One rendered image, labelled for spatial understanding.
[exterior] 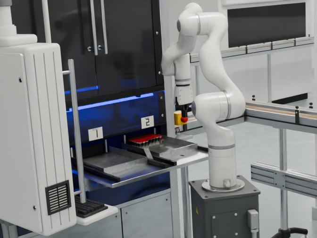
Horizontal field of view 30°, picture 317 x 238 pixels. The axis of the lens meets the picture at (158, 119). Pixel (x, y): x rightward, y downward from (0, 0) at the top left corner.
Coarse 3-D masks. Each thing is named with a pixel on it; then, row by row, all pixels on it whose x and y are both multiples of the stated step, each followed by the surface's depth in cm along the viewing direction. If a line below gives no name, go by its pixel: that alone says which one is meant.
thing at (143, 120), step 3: (147, 117) 327; (150, 117) 328; (141, 120) 325; (144, 120) 326; (147, 120) 327; (150, 120) 329; (153, 120) 330; (144, 123) 326; (147, 123) 328; (150, 123) 329; (153, 123) 330; (144, 126) 327; (147, 126) 328; (150, 126) 329
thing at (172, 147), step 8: (168, 136) 336; (128, 144) 323; (168, 144) 331; (176, 144) 330; (184, 144) 326; (192, 144) 316; (144, 152) 312; (152, 152) 307; (160, 152) 317; (168, 152) 306; (176, 152) 309; (184, 152) 313
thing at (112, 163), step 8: (112, 152) 321; (120, 152) 315; (128, 152) 309; (72, 160) 305; (88, 160) 310; (96, 160) 309; (104, 160) 308; (112, 160) 307; (120, 160) 306; (128, 160) 305; (136, 160) 293; (144, 160) 296; (96, 168) 287; (104, 168) 282; (112, 168) 285; (120, 168) 288; (128, 168) 291
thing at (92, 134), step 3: (90, 129) 305; (93, 129) 306; (96, 129) 307; (99, 129) 308; (90, 132) 305; (93, 132) 306; (96, 132) 307; (99, 132) 308; (102, 132) 310; (90, 135) 305; (93, 135) 307; (96, 135) 308; (99, 135) 309; (102, 135) 310; (90, 138) 306; (93, 138) 307; (96, 138) 308; (99, 138) 309
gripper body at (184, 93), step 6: (174, 90) 308; (180, 90) 306; (186, 90) 308; (174, 96) 309; (180, 96) 306; (186, 96) 309; (192, 96) 312; (174, 102) 310; (180, 102) 307; (186, 102) 310
